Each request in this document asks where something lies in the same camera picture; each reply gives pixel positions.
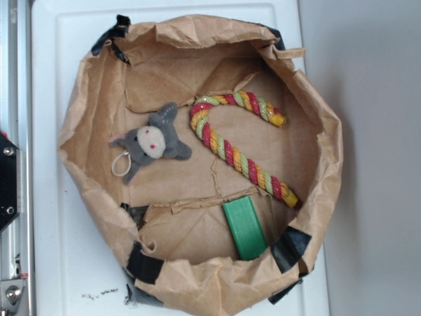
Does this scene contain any white plastic tray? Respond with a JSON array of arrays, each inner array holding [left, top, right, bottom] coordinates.
[[31, 0, 331, 316]]

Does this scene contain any brown paper bag bin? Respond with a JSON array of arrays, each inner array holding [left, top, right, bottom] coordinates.
[[59, 14, 343, 315]]

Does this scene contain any striped rope candy cane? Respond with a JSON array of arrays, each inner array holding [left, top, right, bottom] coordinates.
[[190, 90, 301, 208]]

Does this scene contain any gray plush animal toy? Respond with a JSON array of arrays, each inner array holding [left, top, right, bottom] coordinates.
[[108, 102, 192, 184]]

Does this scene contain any black metal bracket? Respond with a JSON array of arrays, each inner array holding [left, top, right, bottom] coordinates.
[[0, 132, 20, 233]]

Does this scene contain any aluminum frame rail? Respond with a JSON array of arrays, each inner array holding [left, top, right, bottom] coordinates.
[[1, 1, 36, 315]]

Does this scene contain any green rectangular block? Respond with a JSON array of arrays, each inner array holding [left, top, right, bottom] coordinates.
[[222, 196, 268, 261]]

